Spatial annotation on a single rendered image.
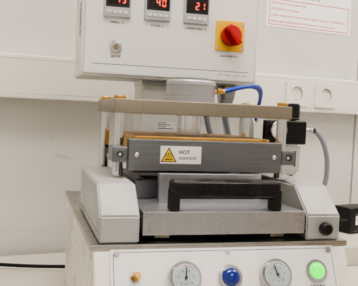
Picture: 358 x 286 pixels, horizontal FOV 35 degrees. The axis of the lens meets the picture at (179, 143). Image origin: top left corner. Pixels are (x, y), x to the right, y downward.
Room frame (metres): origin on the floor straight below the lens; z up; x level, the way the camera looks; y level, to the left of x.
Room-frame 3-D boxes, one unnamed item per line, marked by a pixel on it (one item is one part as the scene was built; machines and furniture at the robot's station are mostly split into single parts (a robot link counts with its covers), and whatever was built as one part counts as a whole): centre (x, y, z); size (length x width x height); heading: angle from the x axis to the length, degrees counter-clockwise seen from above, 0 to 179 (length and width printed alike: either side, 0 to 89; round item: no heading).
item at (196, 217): (0.86, -0.03, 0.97); 0.30 x 0.22 x 0.08; 15
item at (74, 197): (0.94, -0.01, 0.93); 0.46 x 0.35 x 0.01; 15
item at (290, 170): (1.09, -0.20, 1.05); 0.15 x 0.05 x 0.15; 105
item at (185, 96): (0.95, -0.03, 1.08); 0.31 x 0.24 x 0.13; 105
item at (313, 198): (0.87, -0.17, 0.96); 0.26 x 0.05 x 0.07; 15
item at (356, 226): (1.53, -0.48, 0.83); 0.09 x 0.06 x 0.07; 122
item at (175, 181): (0.73, -0.06, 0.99); 0.15 x 0.02 x 0.04; 105
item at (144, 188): (0.91, -0.02, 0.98); 0.20 x 0.17 x 0.03; 105
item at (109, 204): (0.81, 0.10, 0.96); 0.25 x 0.05 x 0.07; 15
